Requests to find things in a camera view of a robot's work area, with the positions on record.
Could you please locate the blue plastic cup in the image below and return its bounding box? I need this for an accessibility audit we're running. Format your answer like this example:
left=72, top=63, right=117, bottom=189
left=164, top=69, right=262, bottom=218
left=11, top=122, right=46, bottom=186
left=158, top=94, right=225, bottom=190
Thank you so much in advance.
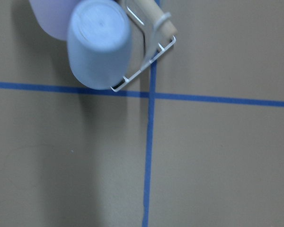
left=67, top=0, right=132, bottom=90

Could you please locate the white wire cup rack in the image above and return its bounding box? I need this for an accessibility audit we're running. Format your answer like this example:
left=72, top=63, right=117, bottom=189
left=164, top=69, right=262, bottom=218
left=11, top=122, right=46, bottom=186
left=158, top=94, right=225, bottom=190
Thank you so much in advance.
left=110, top=0, right=178, bottom=92

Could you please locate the purple plastic cup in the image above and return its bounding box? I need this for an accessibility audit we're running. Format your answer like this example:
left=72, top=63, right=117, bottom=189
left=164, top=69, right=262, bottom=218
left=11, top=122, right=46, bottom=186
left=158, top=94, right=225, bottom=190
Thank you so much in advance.
left=29, top=0, right=79, bottom=41

